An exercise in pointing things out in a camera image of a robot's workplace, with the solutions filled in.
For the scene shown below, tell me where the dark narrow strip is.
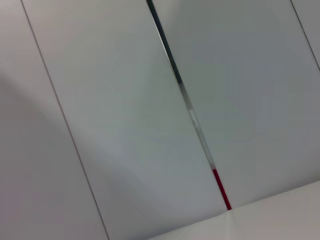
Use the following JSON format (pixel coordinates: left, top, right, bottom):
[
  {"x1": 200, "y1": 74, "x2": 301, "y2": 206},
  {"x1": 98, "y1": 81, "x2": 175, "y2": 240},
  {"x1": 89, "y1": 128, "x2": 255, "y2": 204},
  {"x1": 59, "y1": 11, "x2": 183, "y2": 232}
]
[{"x1": 145, "y1": 0, "x2": 184, "y2": 85}]

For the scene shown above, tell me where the red narrow strip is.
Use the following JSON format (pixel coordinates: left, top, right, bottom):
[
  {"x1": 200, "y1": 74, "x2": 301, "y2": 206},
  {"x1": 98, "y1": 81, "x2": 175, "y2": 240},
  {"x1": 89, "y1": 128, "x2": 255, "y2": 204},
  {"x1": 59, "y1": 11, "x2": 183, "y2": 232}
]
[{"x1": 211, "y1": 168, "x2": 233, "y2": 211}]

